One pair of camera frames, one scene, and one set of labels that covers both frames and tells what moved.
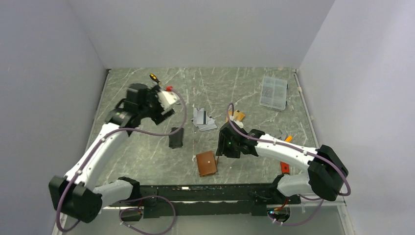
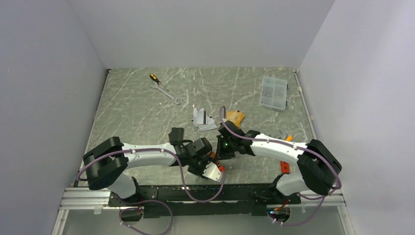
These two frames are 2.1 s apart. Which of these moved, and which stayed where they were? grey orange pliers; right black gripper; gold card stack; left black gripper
Moved: left black gripper
Stayed: right black gripper; gold card stack; grey orange pliers
